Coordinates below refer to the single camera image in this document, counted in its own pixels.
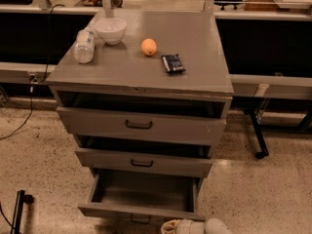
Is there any grey top drawer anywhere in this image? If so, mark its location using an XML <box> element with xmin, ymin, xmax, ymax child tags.
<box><xmin>57</xmin><ymin>106</ymin><xmax>226</xmax><ymax>145</ymax></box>

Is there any white bowl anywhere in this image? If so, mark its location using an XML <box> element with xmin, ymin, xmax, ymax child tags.
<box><xmin>95</xmin><ymin>18</ymin><xmax>127</xmax><ymax>45</ymax></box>

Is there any grey bottom drawer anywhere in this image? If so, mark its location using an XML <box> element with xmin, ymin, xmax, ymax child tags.
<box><xmin>78</xmin><ymin>170</ymin><xmax>205</xmax><ymax>224</ymax></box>

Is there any black stand leg left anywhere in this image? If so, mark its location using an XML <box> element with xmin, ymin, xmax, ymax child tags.
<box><xmin>0</xmin><ymin>190</ymin><xmax>34</xmax><ymax>234</ymax></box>

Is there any black power cable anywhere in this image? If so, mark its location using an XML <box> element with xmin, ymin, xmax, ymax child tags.
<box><xmin>0</xmin><ymin>3</ymin><xmax>66</xmax><ymax>141</ymax></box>

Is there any grey middle drawer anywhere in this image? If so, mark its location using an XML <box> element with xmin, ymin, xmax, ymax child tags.
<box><xmin>75</xmin><ymin>148</ymin><xmax>213</xmax><ymax>177</ymax></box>

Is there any grey drawer cabinet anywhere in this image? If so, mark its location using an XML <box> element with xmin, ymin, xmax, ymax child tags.
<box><xmin>45</xmin><ymin>8</ymin><xmax>235</xmax><ymax>180</ymax></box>

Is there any dark blue snack packet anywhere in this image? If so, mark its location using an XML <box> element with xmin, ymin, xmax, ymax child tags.
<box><xmin>161</xmin><ymin>54</ymin><xmax>185</xmax><ymax>74</ymax></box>

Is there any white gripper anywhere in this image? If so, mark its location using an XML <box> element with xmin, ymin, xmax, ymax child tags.
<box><xmin>161</xmin><ymin>219</ymin><xmax>205</xmax><ymax>234</ymax></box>

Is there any orange fruit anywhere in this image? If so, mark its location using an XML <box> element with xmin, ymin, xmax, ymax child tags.
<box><xmin>140</xmin><ymin>38</ymin><xmax>157</xmax><ymax>57</ymax></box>

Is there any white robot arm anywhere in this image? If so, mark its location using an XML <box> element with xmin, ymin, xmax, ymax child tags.
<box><xmin>161</xmin><ymin>218</ymin><xmax>233</xmax><ymax>234</ymax></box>

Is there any clear plastic bottle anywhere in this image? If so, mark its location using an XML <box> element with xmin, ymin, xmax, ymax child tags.
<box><xmin>73</xmin><ymin>30</ymin><xmax>95</xmax><ymax>63</ymax></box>

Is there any grey barrier rail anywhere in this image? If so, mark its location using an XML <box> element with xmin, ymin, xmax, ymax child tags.
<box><xmin>0</xmin><ymin>62</ymin><xmax>56</xmax><ymax>84</ymax></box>

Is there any black table leg right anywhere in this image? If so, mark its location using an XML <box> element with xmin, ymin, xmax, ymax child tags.
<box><xmin>247</xmin><ymin>109</ymin><xmax>269</xmax><ymax>159</ymax></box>

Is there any grey drawer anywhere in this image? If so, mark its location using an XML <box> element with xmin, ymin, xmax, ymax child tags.
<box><xmin>78</xmin><ymin>170</ymin><xmax>205</xmax><ymax>224</ymax></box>
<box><xmin>57</xmin><ymin>106</ymin><xmax>226</xmax><ymax>145</ymax></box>
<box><xmin>75</xmin><ymin>148</ymin><xmax>213</xmax><ymax>177</ymax></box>

